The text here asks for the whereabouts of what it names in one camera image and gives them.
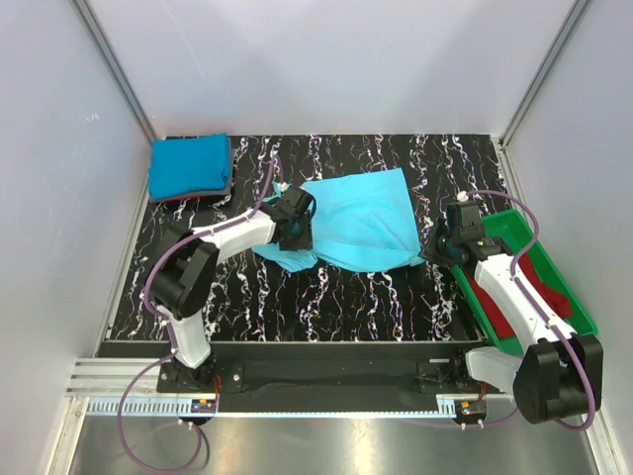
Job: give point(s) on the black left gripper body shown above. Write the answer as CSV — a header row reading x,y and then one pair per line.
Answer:
x,y
298,237

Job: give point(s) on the green plastic tray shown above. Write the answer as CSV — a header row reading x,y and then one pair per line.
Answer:
x,y
542,273

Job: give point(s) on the folded grey t shirt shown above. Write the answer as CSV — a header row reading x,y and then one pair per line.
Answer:
x,y
226,189

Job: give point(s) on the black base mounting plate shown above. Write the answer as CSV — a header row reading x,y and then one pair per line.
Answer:
x,y
328,378

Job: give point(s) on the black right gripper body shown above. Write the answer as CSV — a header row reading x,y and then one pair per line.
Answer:
x,y
434,245

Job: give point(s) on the red t shirt in tray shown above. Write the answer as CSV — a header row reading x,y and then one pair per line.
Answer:
x,y
528,314

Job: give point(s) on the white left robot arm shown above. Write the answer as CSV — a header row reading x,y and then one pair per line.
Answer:
x,y
179,283

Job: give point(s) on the white slotted cable duct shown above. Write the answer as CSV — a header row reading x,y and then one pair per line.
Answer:
x,y
146,406

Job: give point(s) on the light blue t shirt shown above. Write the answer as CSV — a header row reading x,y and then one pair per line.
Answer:
x,y
363,223

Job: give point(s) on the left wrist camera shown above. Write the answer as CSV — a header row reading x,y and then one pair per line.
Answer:
x,y
295,203

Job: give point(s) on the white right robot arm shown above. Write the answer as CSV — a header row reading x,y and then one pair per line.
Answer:
x,y
559,372

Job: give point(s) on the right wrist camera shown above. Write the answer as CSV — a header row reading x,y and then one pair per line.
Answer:
x,y
464,221

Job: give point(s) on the folded blue t shirt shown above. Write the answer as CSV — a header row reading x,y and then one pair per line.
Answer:
x,y
188,166

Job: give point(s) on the folded red t shirt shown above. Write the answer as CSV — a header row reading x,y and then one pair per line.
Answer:
x,y
178,198

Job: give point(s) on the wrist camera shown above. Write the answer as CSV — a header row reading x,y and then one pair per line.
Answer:
x,y
295,203
464,221

